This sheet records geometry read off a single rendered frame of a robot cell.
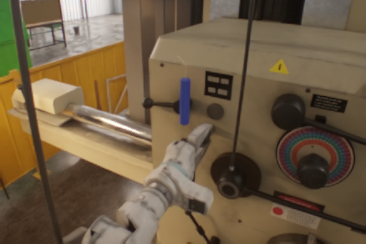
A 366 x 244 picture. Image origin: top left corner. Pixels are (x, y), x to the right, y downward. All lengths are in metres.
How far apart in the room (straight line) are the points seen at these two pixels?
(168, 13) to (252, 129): 0.93
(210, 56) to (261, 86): 0.15
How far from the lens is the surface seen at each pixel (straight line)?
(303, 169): 0.59
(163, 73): 0.70
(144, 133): 1.34
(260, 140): 0.68
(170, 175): 0.48
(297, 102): 0.57
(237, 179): 0.69
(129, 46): 1.61
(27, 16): 8.49
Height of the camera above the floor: 2.03
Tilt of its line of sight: 25 degrees down
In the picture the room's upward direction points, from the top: 1 degrees clockwise
